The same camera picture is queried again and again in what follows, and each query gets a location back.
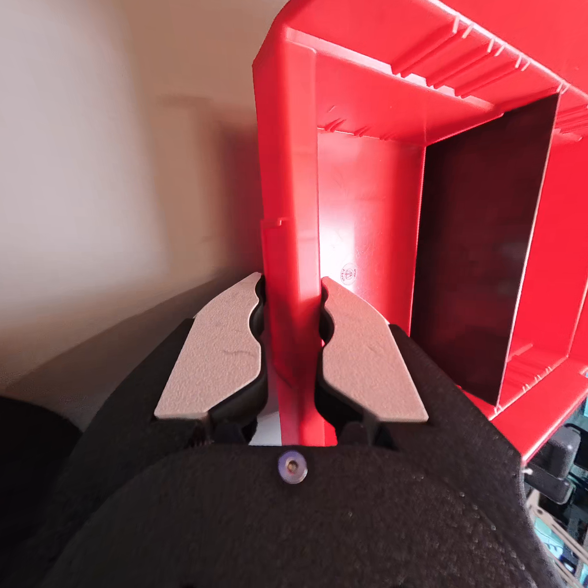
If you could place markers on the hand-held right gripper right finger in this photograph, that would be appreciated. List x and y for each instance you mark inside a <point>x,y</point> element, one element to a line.
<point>367,363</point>

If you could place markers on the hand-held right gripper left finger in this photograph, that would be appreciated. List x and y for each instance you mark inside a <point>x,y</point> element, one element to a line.
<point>216,358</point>

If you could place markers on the red plastic bin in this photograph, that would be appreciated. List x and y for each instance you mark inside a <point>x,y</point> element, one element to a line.
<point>367,206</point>

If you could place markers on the black bin divider plate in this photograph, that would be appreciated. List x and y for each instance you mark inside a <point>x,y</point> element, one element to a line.
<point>473,252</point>

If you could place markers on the black office chair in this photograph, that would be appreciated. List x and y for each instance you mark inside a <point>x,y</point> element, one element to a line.
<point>551,477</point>

